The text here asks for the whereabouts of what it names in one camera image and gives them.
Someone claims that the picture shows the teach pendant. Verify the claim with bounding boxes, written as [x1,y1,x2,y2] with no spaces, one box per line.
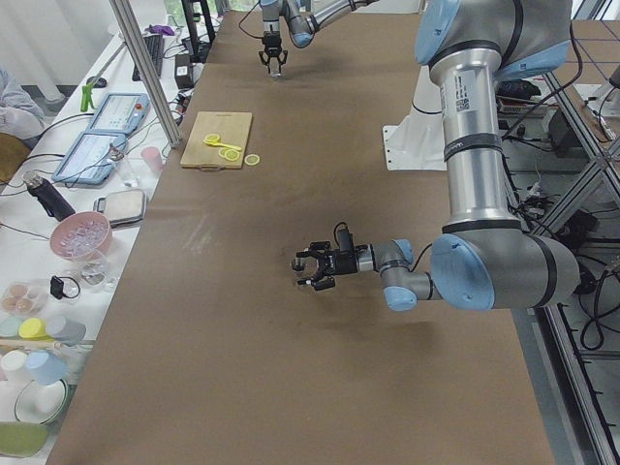
[51,131,127,186]
[87,93,150,136]

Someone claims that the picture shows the steel jigger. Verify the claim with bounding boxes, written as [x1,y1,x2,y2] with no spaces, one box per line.
[291,257,306,273]

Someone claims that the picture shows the teach pendant far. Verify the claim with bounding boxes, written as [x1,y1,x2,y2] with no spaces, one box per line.
[87,93,150,136]

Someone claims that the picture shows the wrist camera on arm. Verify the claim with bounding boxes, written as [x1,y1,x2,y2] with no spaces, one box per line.
[333,222,354,251]

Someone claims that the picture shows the lemon slice off board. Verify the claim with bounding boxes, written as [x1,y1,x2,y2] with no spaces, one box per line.
[244,154,261,166]

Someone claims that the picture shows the pink bowl of ice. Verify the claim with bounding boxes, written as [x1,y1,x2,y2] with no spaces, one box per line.
[49,211,112,261]

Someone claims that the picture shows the lemon slice top of pair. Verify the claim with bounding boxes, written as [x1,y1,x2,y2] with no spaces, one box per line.
[218,147,241,162]

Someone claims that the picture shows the aluminium frame post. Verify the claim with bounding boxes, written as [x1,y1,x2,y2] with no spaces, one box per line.
[109,0,181,148]

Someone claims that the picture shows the black keyboard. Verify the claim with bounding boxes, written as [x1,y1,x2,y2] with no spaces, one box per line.
[142,34,165,78]

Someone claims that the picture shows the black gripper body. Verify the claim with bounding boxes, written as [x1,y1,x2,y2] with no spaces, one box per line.
[309,241,373,291]
[259,31,285,64]

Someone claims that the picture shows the person in grey jacket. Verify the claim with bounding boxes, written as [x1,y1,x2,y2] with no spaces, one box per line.
[1,68,45,149]

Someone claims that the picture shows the pink plastic cup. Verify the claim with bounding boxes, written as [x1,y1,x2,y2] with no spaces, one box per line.
[140,146,164,173]

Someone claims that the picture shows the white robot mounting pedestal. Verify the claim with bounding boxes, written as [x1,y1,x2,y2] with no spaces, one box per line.
[383,66,447,171]

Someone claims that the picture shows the wooden cutting board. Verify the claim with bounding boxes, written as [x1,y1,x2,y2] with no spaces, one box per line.
[180,111,253,171]

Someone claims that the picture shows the teach pendant near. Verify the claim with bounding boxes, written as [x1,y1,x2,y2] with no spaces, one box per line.
[51,131,127,186]

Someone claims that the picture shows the black water bottle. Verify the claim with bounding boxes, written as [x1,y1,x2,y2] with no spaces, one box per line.
[22,170,76,222]

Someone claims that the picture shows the clear glass measuring cup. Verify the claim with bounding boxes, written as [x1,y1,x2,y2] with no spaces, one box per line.
[268,63,282,78]

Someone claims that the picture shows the green plastic gun tool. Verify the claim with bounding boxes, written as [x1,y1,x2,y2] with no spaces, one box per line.
[80,83,95,112]

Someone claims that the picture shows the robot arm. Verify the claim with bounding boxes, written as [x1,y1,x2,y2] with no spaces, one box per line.
[259,0,373,77]
[292,1,579,311]

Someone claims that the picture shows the steel tray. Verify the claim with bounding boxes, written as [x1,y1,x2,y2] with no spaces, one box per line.
[93,189,148,228]

